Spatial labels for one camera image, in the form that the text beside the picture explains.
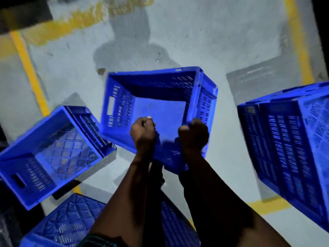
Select person's right hand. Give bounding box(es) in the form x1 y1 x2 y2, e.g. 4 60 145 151
178 118 210 158

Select person's left hand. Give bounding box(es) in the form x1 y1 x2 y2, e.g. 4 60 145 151
130 116 157 157

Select blue plastic crate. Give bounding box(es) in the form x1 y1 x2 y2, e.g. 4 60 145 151
99 66 219 175

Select stack of blue crates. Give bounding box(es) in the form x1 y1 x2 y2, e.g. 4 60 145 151
236 81 329 234

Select person's left forearm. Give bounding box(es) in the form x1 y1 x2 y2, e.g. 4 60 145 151
88 151 155 247

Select person's right forearm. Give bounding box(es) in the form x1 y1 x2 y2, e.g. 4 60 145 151
180 153 291 247

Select dark blue jeans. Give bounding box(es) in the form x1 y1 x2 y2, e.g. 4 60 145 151
138 162 165 247

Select teal plaid shirt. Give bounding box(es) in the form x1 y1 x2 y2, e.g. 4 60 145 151
77 233 119 247

